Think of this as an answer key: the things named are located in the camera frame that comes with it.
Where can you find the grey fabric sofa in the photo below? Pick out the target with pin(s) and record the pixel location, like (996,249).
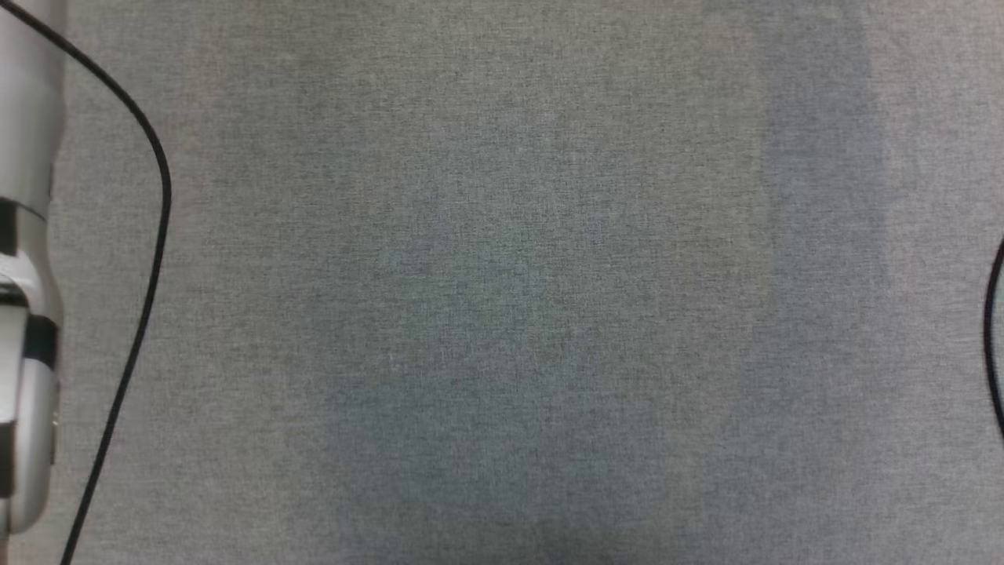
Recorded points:
(502,282)

